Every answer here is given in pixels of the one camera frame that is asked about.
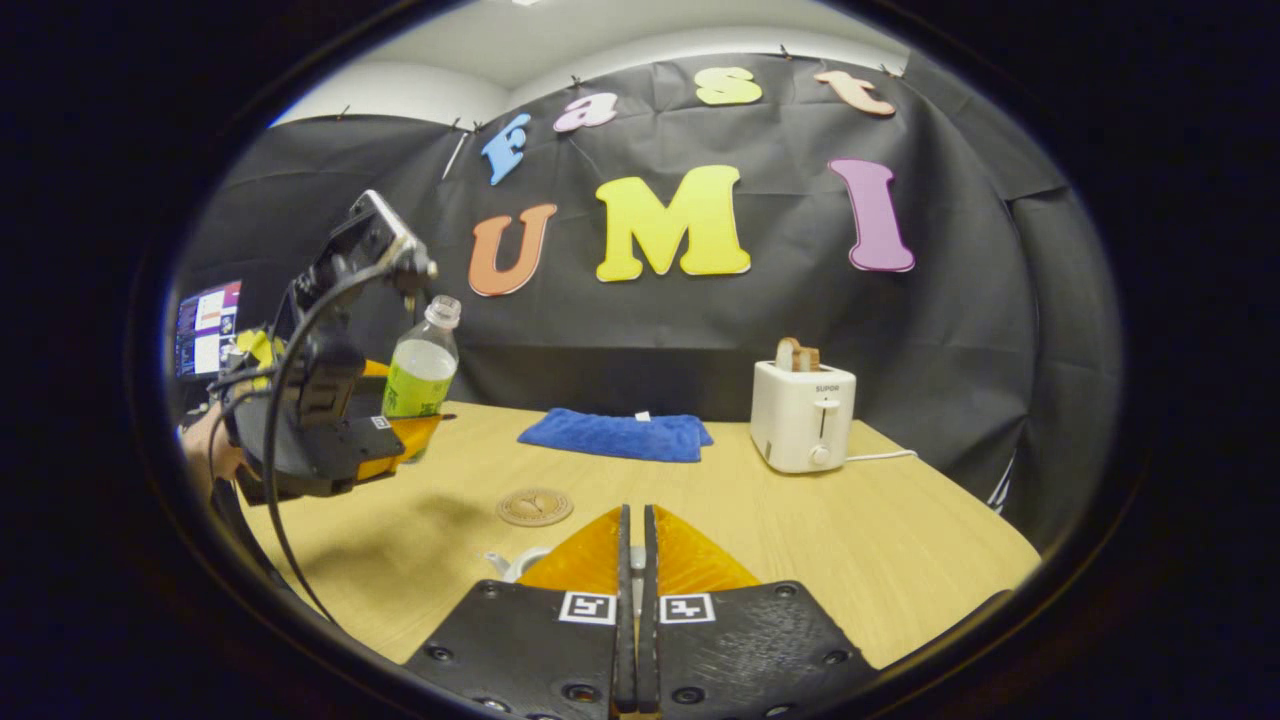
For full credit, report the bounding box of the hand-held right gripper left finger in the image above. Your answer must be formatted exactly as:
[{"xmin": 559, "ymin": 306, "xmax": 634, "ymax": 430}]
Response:
[{"xmin": 405, "ymin": 505, "xmax": 637, "ymax": 717}]

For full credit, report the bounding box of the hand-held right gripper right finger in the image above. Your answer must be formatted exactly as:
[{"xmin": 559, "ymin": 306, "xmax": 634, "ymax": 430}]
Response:
[{"xmin": 638, "ymin": 505, "xmax": 879, "ymax": 717}]

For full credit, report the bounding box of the green label water bottle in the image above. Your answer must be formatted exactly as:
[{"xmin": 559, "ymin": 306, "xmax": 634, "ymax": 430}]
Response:
[{"xmin": 382, "ymin": 295, "xmax": 463, "ymax": 463}]

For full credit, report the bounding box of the white ceramic teacup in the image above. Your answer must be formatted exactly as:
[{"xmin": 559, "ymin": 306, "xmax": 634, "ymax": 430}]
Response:
[{"xmin": 485, "ymin": 545, "xmax": 553, "ymax": 584}]

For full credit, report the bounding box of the round wooden coaster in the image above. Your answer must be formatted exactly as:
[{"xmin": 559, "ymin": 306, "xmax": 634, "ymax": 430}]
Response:
[{"xmin": 496, "ymin": 488, "xmax": 575, "ymax": 528}]

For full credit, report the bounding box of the computer monitor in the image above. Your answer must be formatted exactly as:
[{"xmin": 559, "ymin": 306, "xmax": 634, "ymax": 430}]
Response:
[{"xmin": 175, "ymin": 280, "xmax": 243, "ymax": 382}]

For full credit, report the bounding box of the blue folded towel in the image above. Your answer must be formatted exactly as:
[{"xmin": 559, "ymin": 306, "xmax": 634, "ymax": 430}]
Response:
[{"xmin": 517, "ymin": 408, "xmax": 714, "ymax": 464}]

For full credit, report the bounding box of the white toaster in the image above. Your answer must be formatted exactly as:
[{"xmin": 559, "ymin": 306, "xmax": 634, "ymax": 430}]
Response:
[{"xmin": 750, "ymin": 360, "xmax": 858, "ymax": 475}]

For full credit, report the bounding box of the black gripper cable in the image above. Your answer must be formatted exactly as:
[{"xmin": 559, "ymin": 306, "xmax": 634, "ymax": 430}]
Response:
[{"xmin": 260, "ymin": 255, "xmax": 403, "ymax": 626}]

